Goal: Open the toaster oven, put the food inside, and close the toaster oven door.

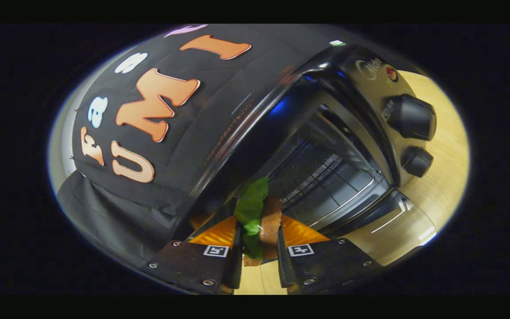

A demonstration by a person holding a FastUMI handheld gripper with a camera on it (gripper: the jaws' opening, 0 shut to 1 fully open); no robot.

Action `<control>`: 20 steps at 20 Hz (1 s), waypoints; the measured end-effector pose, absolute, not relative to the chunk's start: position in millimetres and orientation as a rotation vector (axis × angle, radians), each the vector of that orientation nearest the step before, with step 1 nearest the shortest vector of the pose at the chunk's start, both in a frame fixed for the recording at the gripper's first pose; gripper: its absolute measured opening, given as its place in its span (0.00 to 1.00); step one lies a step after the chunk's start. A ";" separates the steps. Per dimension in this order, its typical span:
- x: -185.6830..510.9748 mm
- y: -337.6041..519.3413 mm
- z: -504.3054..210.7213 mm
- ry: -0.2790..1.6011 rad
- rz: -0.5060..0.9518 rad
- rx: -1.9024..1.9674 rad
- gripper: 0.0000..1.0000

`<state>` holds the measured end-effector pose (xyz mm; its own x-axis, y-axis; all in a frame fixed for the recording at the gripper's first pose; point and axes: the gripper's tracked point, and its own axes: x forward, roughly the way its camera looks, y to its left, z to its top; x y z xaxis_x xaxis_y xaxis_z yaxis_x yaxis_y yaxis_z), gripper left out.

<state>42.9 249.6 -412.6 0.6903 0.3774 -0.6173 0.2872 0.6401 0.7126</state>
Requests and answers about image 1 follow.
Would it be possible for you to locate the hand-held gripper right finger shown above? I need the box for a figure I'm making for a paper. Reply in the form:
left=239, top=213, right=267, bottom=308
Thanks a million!
left=277, top=215, right=382, bottom=295

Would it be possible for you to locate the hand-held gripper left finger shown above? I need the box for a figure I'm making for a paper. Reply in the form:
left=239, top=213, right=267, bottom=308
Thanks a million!
left=147, top=216, right=243, bottom=295

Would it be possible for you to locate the black toaster oven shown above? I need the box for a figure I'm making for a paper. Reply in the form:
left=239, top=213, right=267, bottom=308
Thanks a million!
left=173, top=43, right=437, bottom=266

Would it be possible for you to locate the lettuce sandwich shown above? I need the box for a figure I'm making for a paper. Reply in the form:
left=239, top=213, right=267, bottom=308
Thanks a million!
left=234, top=177, right=283, bottom=267

